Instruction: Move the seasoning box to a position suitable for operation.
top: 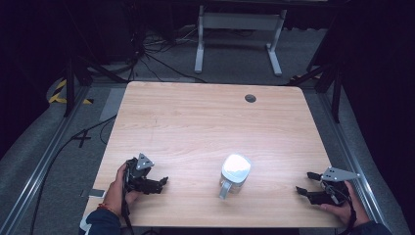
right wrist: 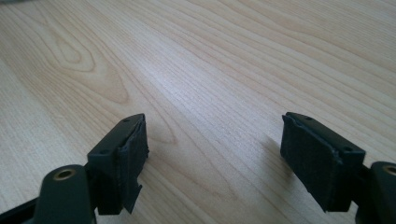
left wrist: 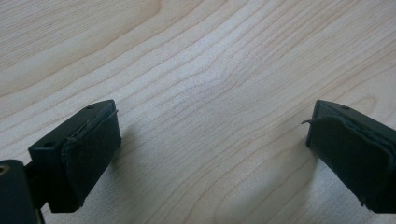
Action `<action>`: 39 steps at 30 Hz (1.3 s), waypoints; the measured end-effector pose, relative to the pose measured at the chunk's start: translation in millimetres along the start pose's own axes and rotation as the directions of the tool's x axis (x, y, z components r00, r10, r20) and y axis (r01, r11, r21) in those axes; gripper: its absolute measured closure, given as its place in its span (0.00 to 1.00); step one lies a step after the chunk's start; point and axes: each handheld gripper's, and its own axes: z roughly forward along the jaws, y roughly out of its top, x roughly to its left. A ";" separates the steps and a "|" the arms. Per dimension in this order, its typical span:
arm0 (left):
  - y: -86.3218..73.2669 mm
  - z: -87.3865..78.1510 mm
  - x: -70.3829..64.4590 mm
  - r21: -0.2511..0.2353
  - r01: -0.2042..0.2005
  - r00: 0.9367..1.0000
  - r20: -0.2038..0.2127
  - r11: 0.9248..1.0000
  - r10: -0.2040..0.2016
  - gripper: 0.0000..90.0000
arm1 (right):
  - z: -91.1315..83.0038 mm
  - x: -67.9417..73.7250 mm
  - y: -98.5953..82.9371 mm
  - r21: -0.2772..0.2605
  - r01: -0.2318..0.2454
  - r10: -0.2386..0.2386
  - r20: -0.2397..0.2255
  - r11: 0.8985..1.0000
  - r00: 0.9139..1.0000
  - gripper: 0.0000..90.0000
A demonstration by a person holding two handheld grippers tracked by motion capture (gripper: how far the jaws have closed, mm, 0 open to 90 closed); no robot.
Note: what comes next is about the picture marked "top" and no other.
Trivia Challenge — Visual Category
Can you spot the left hand-held gripper black cable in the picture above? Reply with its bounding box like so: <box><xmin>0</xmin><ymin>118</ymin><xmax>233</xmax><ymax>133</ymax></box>
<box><xmin>120</xmin><ymin>167</ymin><xmax>135</xmax><ymax>235</ymax></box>

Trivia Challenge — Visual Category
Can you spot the bundle of black floor cables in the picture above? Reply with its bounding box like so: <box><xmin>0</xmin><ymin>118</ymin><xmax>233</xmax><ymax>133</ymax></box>
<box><xmin>126</xmin><ymin>27</ymin><xmax>208</xmax><ymax>84</ymax></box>

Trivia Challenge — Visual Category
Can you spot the person's left hand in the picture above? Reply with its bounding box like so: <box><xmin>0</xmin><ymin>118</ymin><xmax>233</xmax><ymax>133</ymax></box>
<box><xmin>103</xmin><ymin>163</ymin><xmax>142</xmax><ymax>217</ymax></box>

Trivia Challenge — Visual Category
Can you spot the hand-held gripper black cable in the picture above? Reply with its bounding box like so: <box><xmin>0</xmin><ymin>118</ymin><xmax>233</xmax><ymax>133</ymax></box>
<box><xmin>120</xmin><ymin>167</ymin><xmax>135</xmax><ymax>235</ymax></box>
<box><xmin>326</xmin><ymin>187</ymin><xmax>358</xmax><ymax>235</ymax></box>

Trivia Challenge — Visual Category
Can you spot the long black floor cable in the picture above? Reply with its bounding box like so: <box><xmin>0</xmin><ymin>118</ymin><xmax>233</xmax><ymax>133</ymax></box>
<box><xmin>28</xmin><ymin>114</ymin><xmax>117</xmax><ymax>235</ymax></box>

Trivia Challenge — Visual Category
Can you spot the right hand-held gripper black cable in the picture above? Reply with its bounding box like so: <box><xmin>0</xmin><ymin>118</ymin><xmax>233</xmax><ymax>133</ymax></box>
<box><xmin>326</xmin><ymin>187</ymin><xmax>358</xmax><ymax>235</ymax></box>

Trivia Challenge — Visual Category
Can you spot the white metal table frame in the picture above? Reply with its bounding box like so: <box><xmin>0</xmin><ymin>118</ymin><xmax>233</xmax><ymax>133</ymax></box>
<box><xmin>194</xmin><ymin>4</ymin><xmax>289</xmax><ymax>78</ymax></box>

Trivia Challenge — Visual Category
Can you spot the white lidded cup with handle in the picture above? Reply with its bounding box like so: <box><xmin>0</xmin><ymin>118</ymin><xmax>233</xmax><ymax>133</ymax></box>
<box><xmin>218</xmin><ymin>153</ymin><xmax>253</xmax><ymax>201</ymax></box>

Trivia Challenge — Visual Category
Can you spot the person's right hand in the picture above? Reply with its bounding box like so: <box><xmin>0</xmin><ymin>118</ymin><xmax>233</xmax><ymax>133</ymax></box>
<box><xmin>319</xmin><ymin>180</ymin><xmax>372</xmax><ymax>228</ymax></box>

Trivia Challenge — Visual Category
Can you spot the red bracelet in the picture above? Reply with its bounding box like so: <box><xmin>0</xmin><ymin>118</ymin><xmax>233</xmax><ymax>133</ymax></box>
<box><xmin>97</xmin><ymin>203</ymin><xmax>115</xmax><ymax>214</ymax></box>

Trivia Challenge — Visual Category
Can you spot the aluminium floor rail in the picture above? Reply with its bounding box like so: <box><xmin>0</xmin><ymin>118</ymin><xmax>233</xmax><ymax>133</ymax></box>
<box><xmin>317</xmin><ymin>91</ymin><xmax>387</xmax><ymax>227</ymax></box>
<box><xmin>0</xmin><ymin>84</ymin><xmax>91</xmax><ymax>235</ymax></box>

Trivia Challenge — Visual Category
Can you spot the black metal stand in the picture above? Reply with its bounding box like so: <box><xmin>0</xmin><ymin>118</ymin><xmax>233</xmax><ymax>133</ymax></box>
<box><xmin>63</xmin><ymin>53</ymin><xmax>129</xmax><ymax>118</ymax></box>
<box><xmin>286</xmin><ymin>60</ymin><xmax>343</xmax><ymax>124</ymax></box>

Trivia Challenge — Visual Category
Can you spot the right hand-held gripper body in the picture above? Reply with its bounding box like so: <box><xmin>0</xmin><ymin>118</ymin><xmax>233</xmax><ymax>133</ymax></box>
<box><xmin>306</xmin><ymin>165</ymin><xmax>361</xmax><ymax>207</ymax></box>

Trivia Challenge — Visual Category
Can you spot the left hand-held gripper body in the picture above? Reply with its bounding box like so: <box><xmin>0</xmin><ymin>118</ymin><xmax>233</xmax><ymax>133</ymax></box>
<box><xmin>124</xmin><ymin>152</ymin><xmax>161</xmax><ymax>194</ymax></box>

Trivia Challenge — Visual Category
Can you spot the grey floor plate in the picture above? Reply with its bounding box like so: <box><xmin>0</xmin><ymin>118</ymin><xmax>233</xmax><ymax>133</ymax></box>
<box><xmin>98</xmin><ymin>86</ymin><xmax>127</xmax><ymax>122</ymax></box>

